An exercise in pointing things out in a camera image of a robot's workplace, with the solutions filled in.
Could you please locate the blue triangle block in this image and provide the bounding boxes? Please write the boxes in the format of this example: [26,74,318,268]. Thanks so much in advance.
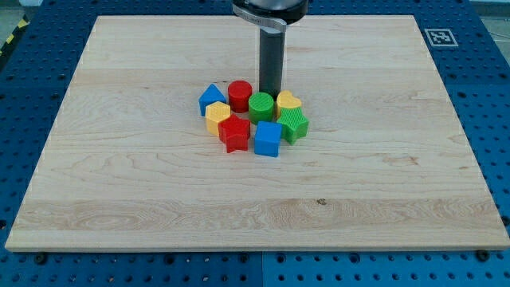
[198,84,226,116]

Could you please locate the blue cube block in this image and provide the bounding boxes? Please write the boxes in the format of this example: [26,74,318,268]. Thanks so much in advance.
[254,121,282,157]

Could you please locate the red star block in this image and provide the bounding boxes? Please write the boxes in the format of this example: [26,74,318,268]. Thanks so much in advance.
[218,114,251,153]

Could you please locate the green cylinder block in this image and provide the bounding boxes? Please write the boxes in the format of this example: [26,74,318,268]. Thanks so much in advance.
[249,92,274,124]

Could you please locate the green star block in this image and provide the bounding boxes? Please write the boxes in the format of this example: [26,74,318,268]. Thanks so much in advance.
[277,108,309,145]

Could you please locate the yellow hexagon block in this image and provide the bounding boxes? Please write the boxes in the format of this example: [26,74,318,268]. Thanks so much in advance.
[205,101,231,136]

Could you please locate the yellow heart block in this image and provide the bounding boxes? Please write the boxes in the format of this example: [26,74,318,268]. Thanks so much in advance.
[276,90,302,119]

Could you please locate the red cylinder block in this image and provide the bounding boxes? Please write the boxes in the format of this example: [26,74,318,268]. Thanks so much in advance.
[227,80,253,113]

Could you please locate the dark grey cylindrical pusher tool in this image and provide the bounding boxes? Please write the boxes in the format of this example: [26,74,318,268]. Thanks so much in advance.
[259,28,285,100]

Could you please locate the light wooden board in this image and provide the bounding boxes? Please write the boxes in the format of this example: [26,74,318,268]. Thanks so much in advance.
[6,15,509,252]

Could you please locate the white fiducial marker tag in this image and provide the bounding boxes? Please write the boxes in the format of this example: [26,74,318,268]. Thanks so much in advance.
[425,28,458,47]

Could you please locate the yellow black hazard tape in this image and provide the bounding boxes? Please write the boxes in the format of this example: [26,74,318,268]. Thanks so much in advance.
[1,14,30,57]

